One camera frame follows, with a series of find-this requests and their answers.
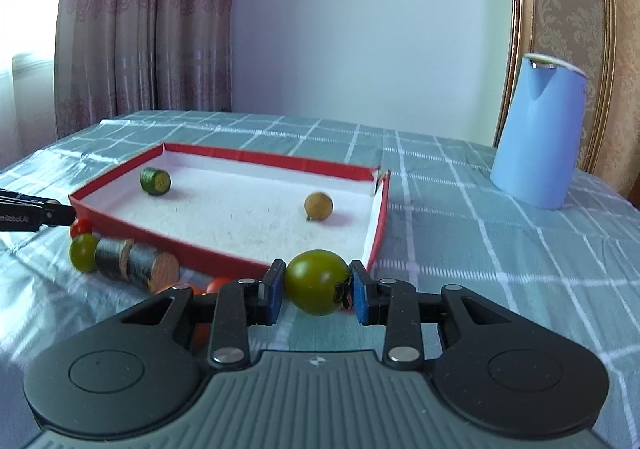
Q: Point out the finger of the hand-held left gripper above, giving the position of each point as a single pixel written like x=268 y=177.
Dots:
x=30 y=216

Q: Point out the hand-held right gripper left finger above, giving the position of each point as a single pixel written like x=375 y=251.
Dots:
x=276 y=291

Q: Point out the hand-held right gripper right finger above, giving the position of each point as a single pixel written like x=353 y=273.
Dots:
x=359 y=294

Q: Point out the large green tomato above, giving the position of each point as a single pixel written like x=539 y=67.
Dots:
x=315 y=281

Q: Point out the small red cherry tomato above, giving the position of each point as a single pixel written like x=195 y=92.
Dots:
x=80 y=228

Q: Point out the small green tomato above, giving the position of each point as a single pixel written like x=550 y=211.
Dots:
x=83 y=253

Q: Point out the orange tangerine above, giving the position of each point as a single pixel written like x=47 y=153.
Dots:
x=201 y=332

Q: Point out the red cardboard box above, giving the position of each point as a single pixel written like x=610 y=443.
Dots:
x=240 y=209

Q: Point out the dark sugarcane piece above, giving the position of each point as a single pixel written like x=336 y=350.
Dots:
x=147 y=269
x=111 y=256

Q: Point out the brown round fruit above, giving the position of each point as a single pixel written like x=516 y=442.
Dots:
x=318 y=206

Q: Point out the teal checked tablecloth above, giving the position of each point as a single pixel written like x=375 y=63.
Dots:
x=460 y=234

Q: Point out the green cucumber piece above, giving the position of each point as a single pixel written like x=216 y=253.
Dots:
x=154 y=181

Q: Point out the brown patterned curtain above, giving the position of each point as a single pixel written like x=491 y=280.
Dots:
x=150 y=29

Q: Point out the blue kettle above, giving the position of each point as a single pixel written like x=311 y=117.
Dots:
x=537 y=139

